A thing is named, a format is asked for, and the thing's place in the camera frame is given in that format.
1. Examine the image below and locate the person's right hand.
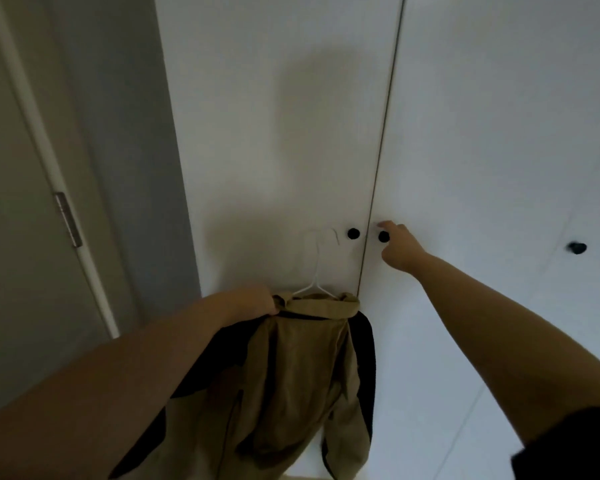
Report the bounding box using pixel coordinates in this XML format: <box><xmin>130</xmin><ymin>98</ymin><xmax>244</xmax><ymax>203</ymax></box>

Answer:
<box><xmin>377</xmin><ymin>219</ymin><xmax>432</xmax><ymax>277</ymax></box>

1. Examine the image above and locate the person's left hand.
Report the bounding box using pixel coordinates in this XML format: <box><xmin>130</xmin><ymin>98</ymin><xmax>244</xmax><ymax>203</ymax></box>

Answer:
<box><xmin>215</xmin><ymin>283</ymin><xmax>281</xmax><ymax>323</ymax></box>

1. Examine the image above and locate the white wire hanger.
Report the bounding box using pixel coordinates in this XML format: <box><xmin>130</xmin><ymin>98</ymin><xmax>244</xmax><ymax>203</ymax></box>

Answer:
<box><xmin>292</xmin><ymin>227</ymin><xmax>347</xmax><ymax>300</ymax></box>

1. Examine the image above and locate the tan and black jacket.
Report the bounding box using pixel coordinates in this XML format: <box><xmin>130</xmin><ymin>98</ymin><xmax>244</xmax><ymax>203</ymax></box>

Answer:
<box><xmin>110</xmin><ymin>291</ymin><xmax>378</xmax><ymax>480</ymax></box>

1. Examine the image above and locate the white wardrobe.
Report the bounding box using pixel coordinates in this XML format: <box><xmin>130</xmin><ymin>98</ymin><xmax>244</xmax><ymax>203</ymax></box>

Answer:
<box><xmin>155</xmin><ymin>0</ymin><xmax>600</xmax><ymax>480</ymax></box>

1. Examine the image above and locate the person's left forearm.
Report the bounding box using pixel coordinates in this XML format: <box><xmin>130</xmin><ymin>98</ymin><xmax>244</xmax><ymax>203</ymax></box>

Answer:
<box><xmin>0</xmin><ymin>293</ymin><xmax>243</xmax><ymax>480</ymax></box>

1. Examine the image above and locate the person's right forearm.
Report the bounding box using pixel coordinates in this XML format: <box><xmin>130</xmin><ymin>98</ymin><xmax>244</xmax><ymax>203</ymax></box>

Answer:
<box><xmin>410</xmin><ymin>253</ymin><xmax>600</xmax><ymax>448</ymax></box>

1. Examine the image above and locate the metal door latch plate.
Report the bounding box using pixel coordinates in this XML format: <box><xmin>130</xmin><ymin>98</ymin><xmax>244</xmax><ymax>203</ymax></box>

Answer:
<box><xmin>55</xmin><ymin>191</ymin><xmax>85</xmax><ymax>250</ymax></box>

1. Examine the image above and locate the grey room door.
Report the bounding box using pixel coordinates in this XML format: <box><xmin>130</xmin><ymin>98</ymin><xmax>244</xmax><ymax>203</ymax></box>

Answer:
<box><xmin>0</xmin><ymin>0</ymin><xmax>121</xmax><ymax>421</ymax></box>

